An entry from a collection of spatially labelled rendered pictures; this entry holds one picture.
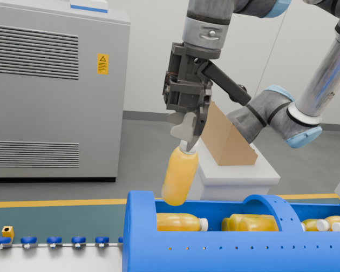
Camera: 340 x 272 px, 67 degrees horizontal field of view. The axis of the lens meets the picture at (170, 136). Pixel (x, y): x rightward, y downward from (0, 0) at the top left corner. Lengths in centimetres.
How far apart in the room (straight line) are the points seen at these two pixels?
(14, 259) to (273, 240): 76
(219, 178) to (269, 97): 36
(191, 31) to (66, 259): 78
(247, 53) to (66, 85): 242
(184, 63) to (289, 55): 355
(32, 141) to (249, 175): 174
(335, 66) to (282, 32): 297
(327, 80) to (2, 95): 193
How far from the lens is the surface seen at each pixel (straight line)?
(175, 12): 322
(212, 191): 103
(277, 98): 104
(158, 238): 66
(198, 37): 45
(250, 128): 102
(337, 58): 87
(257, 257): 75
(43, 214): 234
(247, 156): 107
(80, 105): 207
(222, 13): 45
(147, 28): 319
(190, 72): 48
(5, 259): 100
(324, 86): 90
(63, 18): 189
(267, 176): 109
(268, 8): 53
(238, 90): 51
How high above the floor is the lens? 173
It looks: 31 degrees down
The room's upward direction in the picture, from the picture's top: 12 degrees clockwise
